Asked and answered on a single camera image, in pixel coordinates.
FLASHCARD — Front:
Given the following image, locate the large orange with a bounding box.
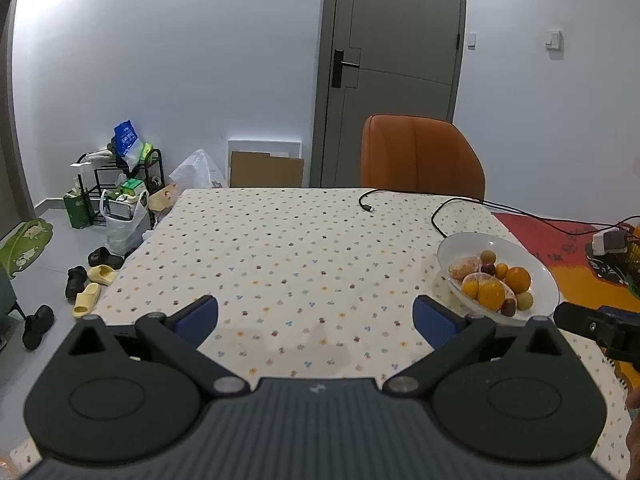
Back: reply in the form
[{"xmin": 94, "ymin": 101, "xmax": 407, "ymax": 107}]
[{"xmin": 477, "ymin": 281, "xmax": 506, "ymax": 312}]

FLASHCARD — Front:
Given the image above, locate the peeled pomelo segment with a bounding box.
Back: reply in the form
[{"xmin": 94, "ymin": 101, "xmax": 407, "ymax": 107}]
[{"xmin": 461, "ymin": 272, "xmax": 516, "ymax": 311}]

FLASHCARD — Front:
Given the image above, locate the small yellow kumquat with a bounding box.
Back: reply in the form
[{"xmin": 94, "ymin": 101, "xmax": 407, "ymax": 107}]
[{"xmin": 461, "ymin": 278, "xmax": 480, "ymax": 300}]

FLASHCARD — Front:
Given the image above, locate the red plum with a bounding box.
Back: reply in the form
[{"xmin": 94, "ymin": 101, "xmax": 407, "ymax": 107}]
[{"xmin": 480, "ymin": 262, "xmax": 496, "ymax": 276}]

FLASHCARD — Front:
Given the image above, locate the small peeled pomelo piece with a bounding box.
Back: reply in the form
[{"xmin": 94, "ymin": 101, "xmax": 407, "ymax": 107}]
[{"xmin": 448, "ymin": 256, "xmax": 483, "ymax": 283}]

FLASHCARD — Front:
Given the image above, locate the yellow green fruit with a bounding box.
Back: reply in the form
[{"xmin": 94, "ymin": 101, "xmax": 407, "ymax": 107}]
[{"xmin": 480, "ymin": 249, "xmax": 497, "ymax": 263}]

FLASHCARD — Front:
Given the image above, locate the person's right hand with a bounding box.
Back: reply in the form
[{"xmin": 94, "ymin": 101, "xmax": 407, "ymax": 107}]
[{"xmin": 626, "ymin": 389, "xmax": 640, "ymax": 480}]

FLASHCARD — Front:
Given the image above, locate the red orange cartoon mat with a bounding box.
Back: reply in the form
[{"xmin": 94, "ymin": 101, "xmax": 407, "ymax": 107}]
[{"xmin": 491, "ymin": 211, "xmax": 640, "ymax": 391}]

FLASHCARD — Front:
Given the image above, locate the white power adapter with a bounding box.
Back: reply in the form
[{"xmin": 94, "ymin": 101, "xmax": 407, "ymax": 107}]
[{"xmin": 591, "ymin": 228, "xmax": 628, "ymax": 256}]

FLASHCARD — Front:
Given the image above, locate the white ceramic bowl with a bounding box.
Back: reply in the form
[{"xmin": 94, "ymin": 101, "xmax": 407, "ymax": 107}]
[{"xmin": 437, "ymin": 232, "xmax": 561, "ymax": 325}]

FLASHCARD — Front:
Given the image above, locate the green grape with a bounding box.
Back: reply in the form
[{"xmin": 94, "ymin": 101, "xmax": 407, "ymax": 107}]
[{"xmin": 516, "ymin": 292, "xmax": 534, "ymax": 311}]

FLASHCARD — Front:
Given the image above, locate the yellow slipper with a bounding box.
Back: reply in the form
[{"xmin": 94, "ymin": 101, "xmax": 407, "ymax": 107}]
[
  {"xmin": 87, "ymin": 264, "xmax": 117, "ymax": 286},
  {"xmin": 72, "ymin": 283, "xmax": 102, "ymax": 318}
]

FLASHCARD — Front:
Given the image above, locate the black shoe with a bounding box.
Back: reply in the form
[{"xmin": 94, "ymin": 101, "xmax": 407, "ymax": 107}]
[{"xmin": 22, "ymin": 304, "xmax": 55, "ymax": 351}]

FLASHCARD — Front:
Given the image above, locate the black slipper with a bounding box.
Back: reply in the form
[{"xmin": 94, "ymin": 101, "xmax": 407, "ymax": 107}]
[
  {"xmin": 65, "ymin": 266, "xmax": 88, "ymax": 302},
  {"xmin": 88, "ymin": 246, "xmax": 125, "ymax": 270}
]

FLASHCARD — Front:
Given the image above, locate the kumquat in bowl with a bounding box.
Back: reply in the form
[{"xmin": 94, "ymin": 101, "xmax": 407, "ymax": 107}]
[{"xmin": 496, "ymin": 263, "xmax": 509, "ymax": 280}]

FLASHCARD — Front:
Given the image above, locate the green leaf floor mat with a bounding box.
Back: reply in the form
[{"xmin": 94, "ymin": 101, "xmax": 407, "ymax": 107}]
[{"xmin": 1, "ymin": 218, "xmax": 53, "ymax": 280}]

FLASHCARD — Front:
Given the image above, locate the white plastic shopping bag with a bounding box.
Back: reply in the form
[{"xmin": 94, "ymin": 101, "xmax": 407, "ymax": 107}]
[{"xmin": 99, "ymin": 191, "xmax": 151, "ymax": 256}]

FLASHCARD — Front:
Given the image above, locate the brown paper bag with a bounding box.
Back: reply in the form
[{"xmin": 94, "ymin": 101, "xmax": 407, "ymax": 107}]
[{"xmin": 149, "ymin": 183, "xmax": 180, "ymax": 212}]

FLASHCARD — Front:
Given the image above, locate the black metal shelf rack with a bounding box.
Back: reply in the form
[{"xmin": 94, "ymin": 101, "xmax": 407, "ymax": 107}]
[{"xmin": 72, "ymin": 148, "xmax": 166, "ymax": 226}]

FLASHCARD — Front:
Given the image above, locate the clear plastic bag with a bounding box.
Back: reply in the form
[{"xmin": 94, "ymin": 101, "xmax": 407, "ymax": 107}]
[{"xmin": 169, "ymin": 148, "xmax": 228, "ymax": 191}]

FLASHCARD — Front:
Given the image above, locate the blue white package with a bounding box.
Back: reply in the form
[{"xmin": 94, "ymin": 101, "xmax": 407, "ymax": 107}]
[{"xmin": 114, "ymin": 120, "xmax": 143, "ymax": 170}]

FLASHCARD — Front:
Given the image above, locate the brown cardboard sheet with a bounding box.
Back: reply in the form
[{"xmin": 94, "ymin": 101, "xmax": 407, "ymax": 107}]
[{"xmin": 230, "ymin": 152, "xmax": 304, "ymax": 188}]

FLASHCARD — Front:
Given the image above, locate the orange leather chair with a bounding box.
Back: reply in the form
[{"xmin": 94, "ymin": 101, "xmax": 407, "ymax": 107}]
[{"xmin": 360, "ymin": 114, "xmax": 486, "ymax": 200}]

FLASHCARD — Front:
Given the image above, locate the grey door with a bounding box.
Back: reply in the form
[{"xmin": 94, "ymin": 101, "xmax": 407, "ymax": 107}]
[{"xmin": 309, "ymin": 0, "xmax": 466, "ymax": 188}]

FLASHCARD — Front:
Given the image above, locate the long black cable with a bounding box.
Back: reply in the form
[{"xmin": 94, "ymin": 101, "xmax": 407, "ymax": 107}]
[{"xmin": 430, "ymin": 197, "xmax": 640, "ymax": 240}]

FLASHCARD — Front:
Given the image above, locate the black usb cable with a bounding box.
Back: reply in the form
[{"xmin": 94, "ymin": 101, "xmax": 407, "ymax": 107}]
[{"xmin": 358, "ymin": 188, "xmax": 436, "ymax": 214}]

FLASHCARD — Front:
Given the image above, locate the white board against wall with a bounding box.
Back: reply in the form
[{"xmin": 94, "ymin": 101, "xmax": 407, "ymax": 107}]
[{"xmin": 227, "ymin": 139, "xmax": 304, "ymax": 185}]

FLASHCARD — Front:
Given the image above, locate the white wall switch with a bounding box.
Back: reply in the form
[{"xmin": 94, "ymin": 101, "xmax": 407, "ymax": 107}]
[{"xmin": 544, "ymin": 29, "xmax": 563, "ymax": 51}]

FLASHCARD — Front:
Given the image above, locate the black door handle lock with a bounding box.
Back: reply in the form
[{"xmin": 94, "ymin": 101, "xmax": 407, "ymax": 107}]
[{"xmin": 331, "ymin": 49, "xmax": 360, "ymax": 89}]

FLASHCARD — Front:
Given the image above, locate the grey doorway frame left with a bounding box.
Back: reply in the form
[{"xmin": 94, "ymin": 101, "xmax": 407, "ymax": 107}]
[{"xmin": 0, "ymin": 0, "xmax": 35, "ymax": 237}]

